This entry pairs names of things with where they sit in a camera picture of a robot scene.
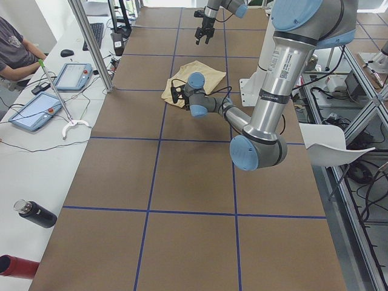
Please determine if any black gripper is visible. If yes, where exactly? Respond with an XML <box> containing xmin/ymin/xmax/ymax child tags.
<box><xmin>194</xmin><ymin>10</ymin><xmax>216</xmax><ymax>45</ymax></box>
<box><xmin>170</xmin><ymin>85</ymin><xmax>190</xmax><ymax>110</ymax></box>

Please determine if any beige long-sleeve printed shirt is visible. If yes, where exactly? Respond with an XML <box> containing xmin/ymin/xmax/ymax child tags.
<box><xmin>161</xmin><ymin>61</ymin><xmax>226</xmax><ymax>108</ymax></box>

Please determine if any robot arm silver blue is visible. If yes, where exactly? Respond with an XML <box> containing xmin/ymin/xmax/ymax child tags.
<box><xmin>194</xmin><ymin>0</ymin><xmax>248</xmax><ymax>45</ymax></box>
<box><xmin>170</xmin><ymin>1</ymin><xmax>359</xmax><ymax>171</ymax></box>

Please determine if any white central mounting column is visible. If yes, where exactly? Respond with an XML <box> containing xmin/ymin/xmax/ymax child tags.
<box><xmin>239</xmin><ymin>33</ymin><xmax>275</xmax><ymax>107</ymax></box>

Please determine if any black power adapter box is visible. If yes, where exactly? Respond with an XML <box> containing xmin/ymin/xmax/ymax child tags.
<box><xmin>111</xmin><ymin>32</ymin><xmax>125</xmax><ymax>56</ymax></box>

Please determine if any black keyboard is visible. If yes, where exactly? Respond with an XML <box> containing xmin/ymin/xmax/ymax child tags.
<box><xmin>90</xmin><ymin>22</ymin><xmax>104</xmax><ymax>49</ymax></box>

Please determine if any far blue teach pendant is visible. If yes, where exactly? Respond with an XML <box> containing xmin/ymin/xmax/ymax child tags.
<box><xmin>55</xmin><ymin>62</ymin><xmax>93</xmax><ymax>92</ymax></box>

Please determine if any blue teach pendant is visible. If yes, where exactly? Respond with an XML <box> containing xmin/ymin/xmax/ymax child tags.
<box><xmin>55</xmin><ymin>62</ymin><xmax>93</xmax><ymax>92</ymax></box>
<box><xmin>8</xmin><ymin>92</ymin><xmax>62</xmax><ymax>132</ymax></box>

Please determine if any white reacher grabber stick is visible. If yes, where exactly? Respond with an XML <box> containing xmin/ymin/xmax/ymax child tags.
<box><xmin>38</xmin><ymin>59</ymin><xmax>91</xmax><ymax>140</ymax></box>

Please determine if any black computer mouse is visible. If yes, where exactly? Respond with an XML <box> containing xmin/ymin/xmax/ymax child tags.
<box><xmin>60</xmin><ymin>49</ymin><xmax>74</xmax><ymax>58</ymax></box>

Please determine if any near blue teach pendant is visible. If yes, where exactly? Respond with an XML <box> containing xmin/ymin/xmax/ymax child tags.
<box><xmin>8</xmin><ymin>92</ymin><xmax>62</xmax><ymax>132</ymax></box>

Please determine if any seated person grey shirt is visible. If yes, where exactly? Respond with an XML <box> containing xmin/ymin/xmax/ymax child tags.
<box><xmin>1</xmin><ymin>17</ymin><xmax>47</xmax><ymax>82</ymax></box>

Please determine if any white chair seat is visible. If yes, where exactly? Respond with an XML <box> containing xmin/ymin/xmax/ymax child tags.
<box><xmin>299</xmin><ymin>123</ymin><xmax>375</xmax><ymax>167</ymax></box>

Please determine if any black water bottle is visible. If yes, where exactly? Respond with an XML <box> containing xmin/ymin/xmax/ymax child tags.
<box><xmin>13</xmin><ymin>199</ymin><xmax>57</xmax><ymax>229</ymax></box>

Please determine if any red cylinder bottle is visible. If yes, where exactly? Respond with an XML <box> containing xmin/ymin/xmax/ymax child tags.
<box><xmin>1</xmin><ymin>255</ymin><xmax>39</xmax><ymax>279</ymax></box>

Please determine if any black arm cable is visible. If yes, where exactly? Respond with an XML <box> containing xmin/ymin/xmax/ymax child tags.
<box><xmin>171</xmin><ymin>78</ymin><xmax>286</xmax><ymax>136</ymax></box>

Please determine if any aluminium frame post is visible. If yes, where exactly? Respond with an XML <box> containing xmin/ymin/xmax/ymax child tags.
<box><xmin>68</xmin><ymin>0</ymin><xmax>113</xmax><ymax>93</ymax></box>

